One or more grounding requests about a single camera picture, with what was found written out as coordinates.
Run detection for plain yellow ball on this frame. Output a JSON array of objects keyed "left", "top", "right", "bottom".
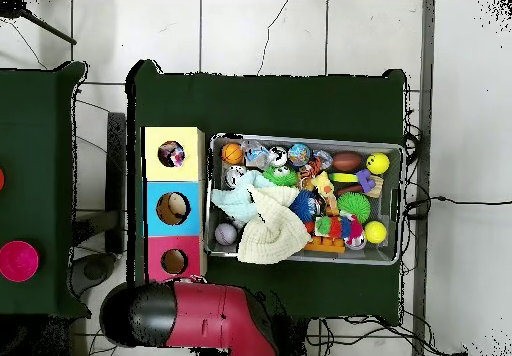
[{"left": 363, "top": 220, "right": 389, "bottom": 245}]

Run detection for clear mesh bin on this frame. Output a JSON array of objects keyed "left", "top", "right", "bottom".
[{"left": 206, "top": 134, "right": 404, "bottom": 266}]

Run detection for side table with green cloth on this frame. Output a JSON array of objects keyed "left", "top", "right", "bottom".
[{"left": 0, "top": 61, "right": 89, "bottom": 319}]

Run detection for brown toy football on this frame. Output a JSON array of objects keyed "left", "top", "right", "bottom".
[{"left": 332, "top": 151, "right": 364, "bottom": 173}]

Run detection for green spiky ball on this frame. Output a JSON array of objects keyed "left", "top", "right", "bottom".
[{"left": 336, "top": 191, "right": 373, "bottom": 223}]

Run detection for small orange basketball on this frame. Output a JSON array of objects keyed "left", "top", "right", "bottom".
[{"left": 221, "top": 142, "right": 245, "bottom": 166}]

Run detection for wooden box with three holes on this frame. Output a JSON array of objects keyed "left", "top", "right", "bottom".
[{"left": 142, "top": 126, "right": 209, "bottom": 284}]

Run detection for cream yellow cloth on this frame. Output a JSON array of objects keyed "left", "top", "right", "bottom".
[{"left": 237, "top": 183, "right": 313, "bottom": 265}]

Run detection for globe print ball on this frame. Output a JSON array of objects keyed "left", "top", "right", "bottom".
[{"left": 288, "top": 143, "right": 312, "bottom": 166}]

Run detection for pink disc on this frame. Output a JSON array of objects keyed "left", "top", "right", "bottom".
[{"left": 0, "top": 240, "right": 41, "bottom": 284}]

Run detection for black tripod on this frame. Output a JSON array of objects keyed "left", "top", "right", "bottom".
[{"left": 0, "top": 0, "right": 79, "bottom": 47}]

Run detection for yellow smiley ball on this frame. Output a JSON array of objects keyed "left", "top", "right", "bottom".
[{"left": 365, "top": 151, "right": 392, "bottom": 176}]

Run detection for colourful polka dot cloth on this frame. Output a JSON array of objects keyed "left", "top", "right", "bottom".
[{"left": 159, "top": 141, "right": 187, "bottom": 168}]

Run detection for multicolour fuzzy caterpillar toy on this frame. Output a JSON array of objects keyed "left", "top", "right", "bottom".
[{"left": 314, "top": 215, "right": 366, "bottom": 243}]

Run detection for mint green cloth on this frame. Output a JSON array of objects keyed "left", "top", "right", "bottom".
[{"left": 211, "top": 170, "right": 277, "bottom": 223}]

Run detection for green fuzzy toy with eyes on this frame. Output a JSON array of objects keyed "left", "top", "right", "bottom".
[{"left": 263, "top": 166, "right": 300, "bottom": 188}]

